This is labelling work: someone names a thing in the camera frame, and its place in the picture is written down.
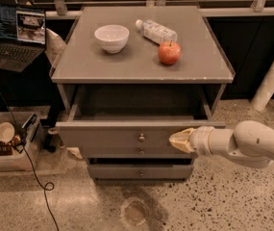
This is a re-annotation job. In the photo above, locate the clear plastic storage bin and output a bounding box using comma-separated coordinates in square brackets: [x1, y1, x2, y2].
[0, 112, 43, 171]

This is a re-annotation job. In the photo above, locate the black open laptop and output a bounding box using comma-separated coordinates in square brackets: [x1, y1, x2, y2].
[0, 4, 46, 72]

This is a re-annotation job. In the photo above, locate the red apple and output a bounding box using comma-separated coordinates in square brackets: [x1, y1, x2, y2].
[158, 41, 181, 65]

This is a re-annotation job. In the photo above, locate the grey middle drawer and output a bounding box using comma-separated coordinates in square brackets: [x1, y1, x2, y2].
[80, 146, 197, 159]

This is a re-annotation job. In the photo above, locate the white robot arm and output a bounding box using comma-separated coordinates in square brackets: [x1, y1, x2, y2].
[169, 120, 274, 168]

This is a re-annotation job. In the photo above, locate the white bowl in bin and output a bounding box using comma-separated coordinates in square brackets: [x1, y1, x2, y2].
[0, 122, 15, 142]

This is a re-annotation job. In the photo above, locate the grey top drawer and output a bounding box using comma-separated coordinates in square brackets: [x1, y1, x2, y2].
[56, 93, 225, 149]

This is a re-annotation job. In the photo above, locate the white diagonal post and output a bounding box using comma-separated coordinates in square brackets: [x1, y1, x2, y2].
[251, 61, 274, 111]

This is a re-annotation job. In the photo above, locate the white ceramic bowl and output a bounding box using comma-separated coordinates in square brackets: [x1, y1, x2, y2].
[94, 24, 130, 54]

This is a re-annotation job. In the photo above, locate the white bag behind cabinet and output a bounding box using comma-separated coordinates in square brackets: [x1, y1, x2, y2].
[45, 29, 66, 64]

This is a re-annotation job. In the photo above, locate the black cable on floor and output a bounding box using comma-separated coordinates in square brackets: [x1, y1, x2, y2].
[0, 80, 61, 231]

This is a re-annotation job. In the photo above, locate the grey drawer cabinet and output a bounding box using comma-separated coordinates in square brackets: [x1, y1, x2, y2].
[52, 6, 235, 167]

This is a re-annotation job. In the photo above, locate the grey drawer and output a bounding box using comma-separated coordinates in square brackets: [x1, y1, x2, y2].
[56, 93, 225, 149]
[87, 165, 193, 180]
[80, 146, 197, 159]

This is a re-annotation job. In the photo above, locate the grey bottom drawer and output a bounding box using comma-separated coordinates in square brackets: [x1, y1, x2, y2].
[87, 165, 193, 180]

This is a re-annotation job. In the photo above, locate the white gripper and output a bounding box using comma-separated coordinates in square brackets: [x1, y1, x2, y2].
[169, 126, 213, 155]

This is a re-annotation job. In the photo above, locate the clear plastic water bottle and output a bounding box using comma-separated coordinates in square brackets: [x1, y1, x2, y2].
[136, 19, 178, 44]

